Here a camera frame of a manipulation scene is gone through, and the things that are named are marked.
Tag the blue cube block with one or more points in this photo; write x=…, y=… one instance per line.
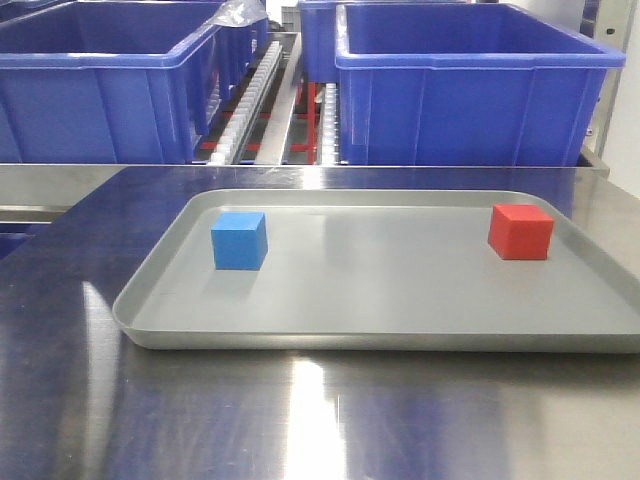
x=239, y=240

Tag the red cube block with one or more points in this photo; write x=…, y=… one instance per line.
x=520, y=231

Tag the grey metal tray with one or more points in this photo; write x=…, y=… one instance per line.
x=378, y=270

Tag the white roller track right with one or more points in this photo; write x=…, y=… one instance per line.
x=328, y=149

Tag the white roller track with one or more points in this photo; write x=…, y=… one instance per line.
x=234, y=138
x=328, y=149

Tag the white roller track left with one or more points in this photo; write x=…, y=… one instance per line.
x=234, y=138

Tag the blue bin front right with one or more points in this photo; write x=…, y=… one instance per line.
x=449, y=84

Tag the blue bin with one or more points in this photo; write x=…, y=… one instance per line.
x=449, y=84
x=236, y=49
x=109, y=82

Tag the blue bin rear left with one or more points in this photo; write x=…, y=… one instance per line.
x=236, y=49

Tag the clear plastic bag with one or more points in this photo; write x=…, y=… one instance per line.
x=239, y=13

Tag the blue bin front left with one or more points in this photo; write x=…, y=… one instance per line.
x=109, y=82

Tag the red metal frame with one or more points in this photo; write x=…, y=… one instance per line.
x=304, y=134

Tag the steel shelf divider rail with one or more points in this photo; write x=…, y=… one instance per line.
x=275, y=143

